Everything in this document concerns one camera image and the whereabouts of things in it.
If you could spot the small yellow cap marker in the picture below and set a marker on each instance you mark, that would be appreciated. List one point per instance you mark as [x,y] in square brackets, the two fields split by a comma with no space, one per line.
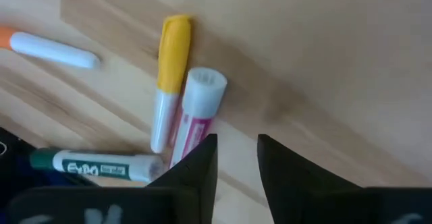
[173,55]

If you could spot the pink Expo marker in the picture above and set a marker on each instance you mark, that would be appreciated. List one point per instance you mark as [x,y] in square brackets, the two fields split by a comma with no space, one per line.
[200,99]

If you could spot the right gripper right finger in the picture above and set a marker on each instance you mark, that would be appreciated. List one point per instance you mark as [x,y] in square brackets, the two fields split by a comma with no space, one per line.
[303,190]

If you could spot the dark green Expo marker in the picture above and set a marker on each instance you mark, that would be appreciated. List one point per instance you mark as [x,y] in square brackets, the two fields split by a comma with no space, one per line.
[101,168]

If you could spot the small orange cap marker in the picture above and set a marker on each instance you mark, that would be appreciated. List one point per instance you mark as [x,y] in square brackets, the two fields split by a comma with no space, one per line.
[50,50]

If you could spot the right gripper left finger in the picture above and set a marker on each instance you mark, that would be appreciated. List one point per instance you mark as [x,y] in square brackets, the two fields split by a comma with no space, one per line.
[189,190]

